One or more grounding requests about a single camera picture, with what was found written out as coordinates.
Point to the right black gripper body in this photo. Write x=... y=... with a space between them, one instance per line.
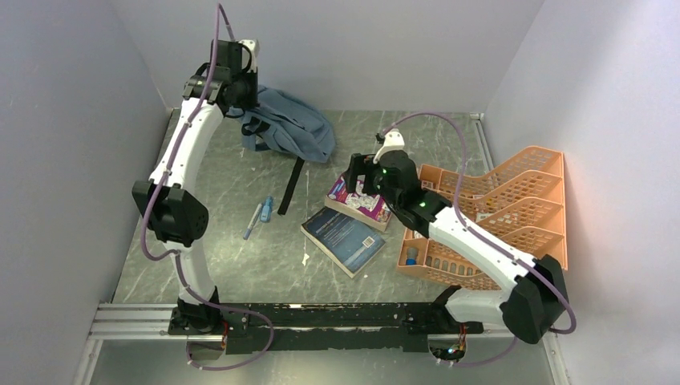
x=373 y=181

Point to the blue-grey backpack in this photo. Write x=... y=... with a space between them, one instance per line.
x=284 y=123

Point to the dark blue book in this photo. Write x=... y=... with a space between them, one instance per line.
x=349 y=243

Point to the orange plastic desk organizer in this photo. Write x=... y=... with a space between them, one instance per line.
x=522 y=202

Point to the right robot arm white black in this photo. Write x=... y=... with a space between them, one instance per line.
x=532 y=297

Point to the purple illustrated book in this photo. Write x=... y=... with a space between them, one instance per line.
x=371 y=210

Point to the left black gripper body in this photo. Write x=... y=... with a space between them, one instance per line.
x=248 y=89

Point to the blue pen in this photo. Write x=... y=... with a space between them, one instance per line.
x=254 y=219

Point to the blue-capped item in organizer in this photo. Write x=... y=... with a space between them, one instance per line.
x=412 y=256

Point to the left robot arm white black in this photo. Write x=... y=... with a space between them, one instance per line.
x=166 y=201

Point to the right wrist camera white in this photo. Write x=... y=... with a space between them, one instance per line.
x=391 y=141

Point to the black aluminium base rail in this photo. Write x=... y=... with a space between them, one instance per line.
x=408 y=326

